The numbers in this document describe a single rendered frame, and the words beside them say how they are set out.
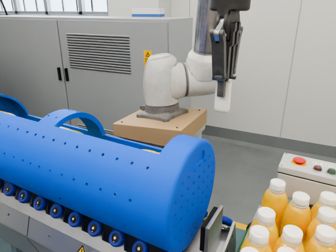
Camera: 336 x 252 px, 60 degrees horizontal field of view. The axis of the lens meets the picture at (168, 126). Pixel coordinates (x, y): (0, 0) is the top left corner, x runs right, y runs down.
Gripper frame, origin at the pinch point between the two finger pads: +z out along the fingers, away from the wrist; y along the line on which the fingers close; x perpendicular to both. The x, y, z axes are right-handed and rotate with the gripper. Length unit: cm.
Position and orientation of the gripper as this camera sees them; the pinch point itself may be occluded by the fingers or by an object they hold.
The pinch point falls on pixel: (222, 95)
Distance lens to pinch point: 62.2
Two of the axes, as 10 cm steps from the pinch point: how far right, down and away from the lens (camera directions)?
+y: 4.9, -3.3, 8.1
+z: 0.0, 9.3, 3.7
